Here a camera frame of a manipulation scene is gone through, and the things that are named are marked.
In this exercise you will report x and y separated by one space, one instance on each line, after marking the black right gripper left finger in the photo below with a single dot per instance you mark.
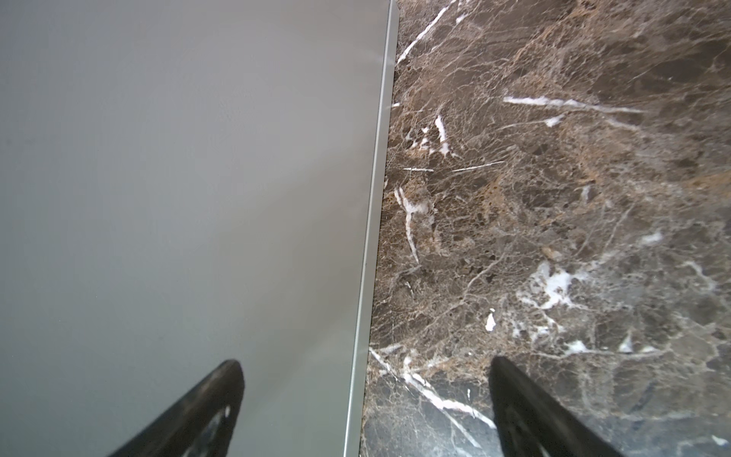
200 423

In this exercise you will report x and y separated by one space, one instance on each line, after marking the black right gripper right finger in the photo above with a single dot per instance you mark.
530 422

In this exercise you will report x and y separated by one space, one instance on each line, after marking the grey metal cabinet box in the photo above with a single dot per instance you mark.
183 183

